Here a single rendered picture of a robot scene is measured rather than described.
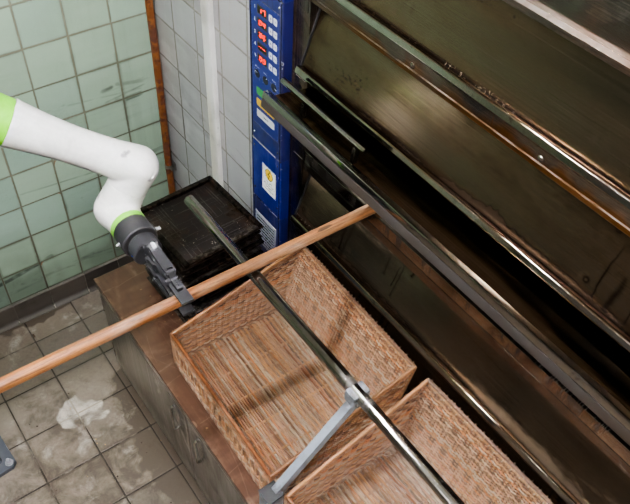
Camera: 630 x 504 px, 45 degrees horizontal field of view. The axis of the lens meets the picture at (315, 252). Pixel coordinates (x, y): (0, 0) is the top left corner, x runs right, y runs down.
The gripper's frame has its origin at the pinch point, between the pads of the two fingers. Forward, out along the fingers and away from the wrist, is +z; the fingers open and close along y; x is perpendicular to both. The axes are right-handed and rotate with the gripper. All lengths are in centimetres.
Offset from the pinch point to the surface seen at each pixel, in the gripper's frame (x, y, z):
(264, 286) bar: -18.5, 1.7, 6.1
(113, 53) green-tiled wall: -36, 13, -120
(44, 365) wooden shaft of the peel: 32.7, -0.7, 1.3
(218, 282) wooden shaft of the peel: -8.9, -1.1, 1.4
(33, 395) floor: 32, 119, -80
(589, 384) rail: -42, -24, 75
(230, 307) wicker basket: -26, 47, -25
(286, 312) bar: -18.6, 1.8, 15.3
